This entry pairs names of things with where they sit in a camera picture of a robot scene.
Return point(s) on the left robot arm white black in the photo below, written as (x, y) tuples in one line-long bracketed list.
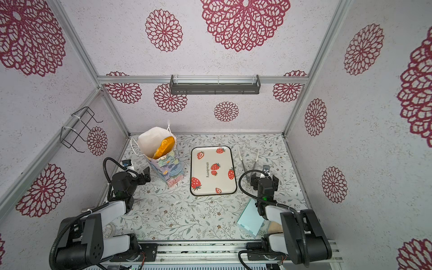
[(80, 242)]

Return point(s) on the black wall shelf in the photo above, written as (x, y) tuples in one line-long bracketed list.
[(218, 86)]

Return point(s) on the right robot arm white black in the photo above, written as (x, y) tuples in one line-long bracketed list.
[(302, 240)]

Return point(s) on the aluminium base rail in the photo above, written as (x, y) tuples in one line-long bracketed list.
[(185, 252)]

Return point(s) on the floral paper bag white interior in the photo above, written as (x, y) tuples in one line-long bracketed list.
[(168, 167)]

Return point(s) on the metal tongs with white tips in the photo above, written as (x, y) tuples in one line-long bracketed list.
[(248, 158)]

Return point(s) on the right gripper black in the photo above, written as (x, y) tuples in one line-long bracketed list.
[(256, 181)]

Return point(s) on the long braided bread loaf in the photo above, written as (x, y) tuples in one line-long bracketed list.
[(165, 147)]

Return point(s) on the mint green box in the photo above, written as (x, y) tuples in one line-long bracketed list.
[(250, 221)]

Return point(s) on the black wire wall rack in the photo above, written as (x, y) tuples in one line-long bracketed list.
[(69, 135)]

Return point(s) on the tape roll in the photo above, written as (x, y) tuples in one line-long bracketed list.
[(108, 231)]

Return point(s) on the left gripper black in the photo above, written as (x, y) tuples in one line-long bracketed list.
[(142, 180)]

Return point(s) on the white tray with black rim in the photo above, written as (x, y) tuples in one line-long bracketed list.
[(212, 171)]

